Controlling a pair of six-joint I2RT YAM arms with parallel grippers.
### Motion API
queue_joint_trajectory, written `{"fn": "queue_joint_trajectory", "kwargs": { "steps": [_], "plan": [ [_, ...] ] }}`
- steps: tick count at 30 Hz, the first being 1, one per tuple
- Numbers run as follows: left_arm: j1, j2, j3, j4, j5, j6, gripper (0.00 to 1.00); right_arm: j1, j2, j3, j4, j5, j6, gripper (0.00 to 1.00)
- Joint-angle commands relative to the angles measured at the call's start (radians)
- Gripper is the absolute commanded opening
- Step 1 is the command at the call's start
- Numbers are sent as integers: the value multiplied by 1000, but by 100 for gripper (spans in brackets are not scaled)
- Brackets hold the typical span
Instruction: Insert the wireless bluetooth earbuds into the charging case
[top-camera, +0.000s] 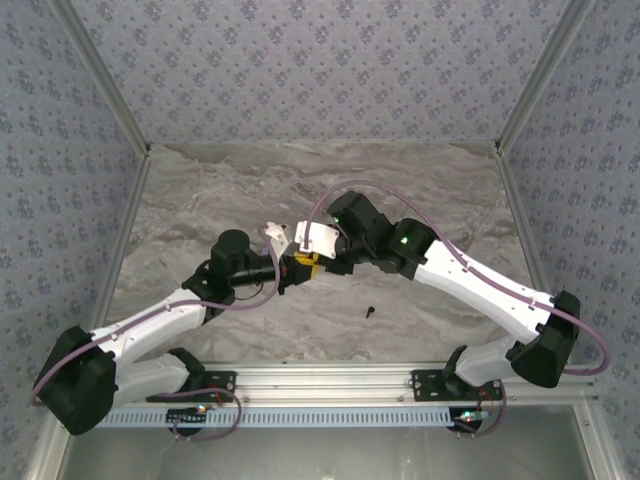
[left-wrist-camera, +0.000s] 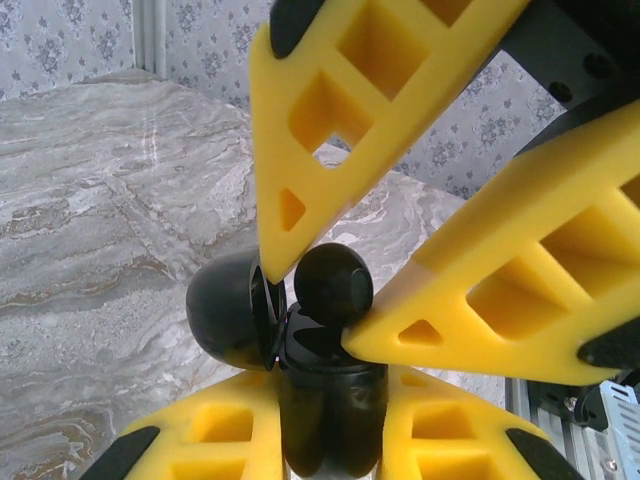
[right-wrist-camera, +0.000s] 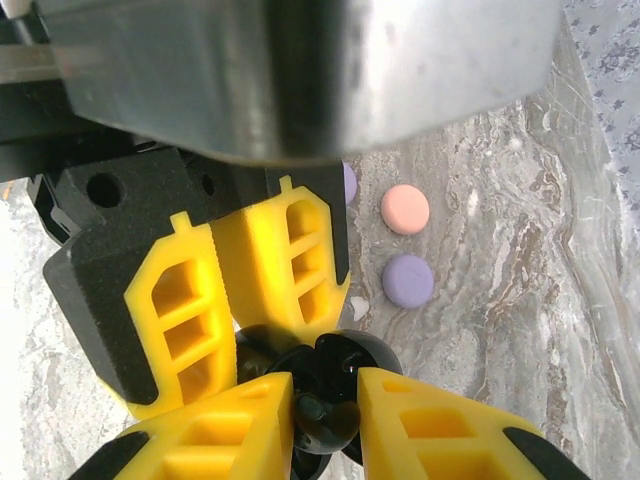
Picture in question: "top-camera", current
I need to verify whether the black controller board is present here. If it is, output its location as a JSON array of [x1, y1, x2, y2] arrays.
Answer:
[[451, 407, 489, 434], [166, 406, 210, 430]]

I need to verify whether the steel sheet panel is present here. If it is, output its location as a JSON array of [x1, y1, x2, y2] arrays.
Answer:
[[47, 427, 606, 480]]

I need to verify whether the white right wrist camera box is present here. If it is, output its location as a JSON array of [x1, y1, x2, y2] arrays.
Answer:
[[293, 219, 342, 260]]

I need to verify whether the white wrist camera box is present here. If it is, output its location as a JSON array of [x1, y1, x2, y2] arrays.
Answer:
[[263, 221, 291, 254], [293, 219, 342, 260]]

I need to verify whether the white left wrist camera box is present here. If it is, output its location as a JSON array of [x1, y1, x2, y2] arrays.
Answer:
[[263, 221, 291, 254]]

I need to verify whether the purple cable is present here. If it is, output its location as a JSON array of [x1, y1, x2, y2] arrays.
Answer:
[[302, 180, 611, 437], [29, 227, 281, 444]]

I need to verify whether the aluminium frame rail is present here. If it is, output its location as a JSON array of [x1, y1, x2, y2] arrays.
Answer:
[[493, 149, 572, 366], [77, 149, 154, 370]]

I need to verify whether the wide aluminium frame beam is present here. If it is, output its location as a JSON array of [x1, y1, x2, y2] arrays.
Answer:
[[114, 362, 600, 405]]

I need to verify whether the white slotted cable duct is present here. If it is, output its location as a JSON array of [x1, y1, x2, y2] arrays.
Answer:
[[94, 405, 464, 430]]

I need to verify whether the aluminium frame post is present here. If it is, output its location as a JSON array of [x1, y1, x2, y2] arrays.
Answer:
[[49, 0, 153, 157], [23, 424, 71, 480], [493, 0, 597, 156], [572, 403, 626, 480]]

